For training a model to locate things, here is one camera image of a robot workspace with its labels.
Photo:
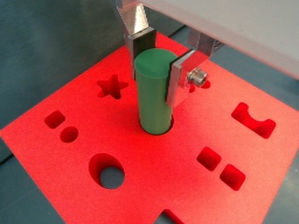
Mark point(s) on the red shape sorting board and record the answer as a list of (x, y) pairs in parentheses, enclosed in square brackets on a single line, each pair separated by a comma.
[(210, 172)]

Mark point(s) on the green cylinder peg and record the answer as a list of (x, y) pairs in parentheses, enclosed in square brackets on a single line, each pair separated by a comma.
[(151, 76)]

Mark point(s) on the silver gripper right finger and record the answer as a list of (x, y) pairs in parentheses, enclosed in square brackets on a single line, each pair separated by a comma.
[(186, 73)]

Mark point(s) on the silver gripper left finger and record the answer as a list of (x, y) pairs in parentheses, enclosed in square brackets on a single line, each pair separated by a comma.
[(139, 34)]

